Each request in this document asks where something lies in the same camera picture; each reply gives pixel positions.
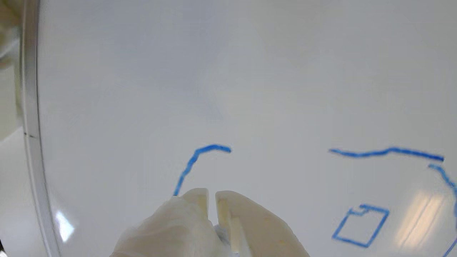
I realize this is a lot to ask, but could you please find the white whiteboard with metal frame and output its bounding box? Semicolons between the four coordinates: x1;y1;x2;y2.
20;0;457;257

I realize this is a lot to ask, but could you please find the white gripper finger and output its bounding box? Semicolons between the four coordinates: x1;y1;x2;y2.
215;190;310;257
110;188;230;257

